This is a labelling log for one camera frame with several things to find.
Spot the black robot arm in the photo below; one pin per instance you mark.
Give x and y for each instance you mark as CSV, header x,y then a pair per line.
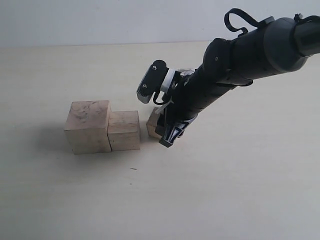
x,y
282,46

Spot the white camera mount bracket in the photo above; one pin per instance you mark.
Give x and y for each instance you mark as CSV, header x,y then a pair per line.
x,y
173,77

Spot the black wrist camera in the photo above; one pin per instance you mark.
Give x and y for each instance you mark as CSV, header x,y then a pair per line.
x,y
152,81

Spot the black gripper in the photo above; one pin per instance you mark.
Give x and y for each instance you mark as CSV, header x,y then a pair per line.
x,y
192,95

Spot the third largest wooden cube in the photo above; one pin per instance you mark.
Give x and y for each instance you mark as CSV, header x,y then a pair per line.
x,y
151,126

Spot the second largest wooden cube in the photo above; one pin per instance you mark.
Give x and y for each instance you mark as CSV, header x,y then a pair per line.
x,y
124,130

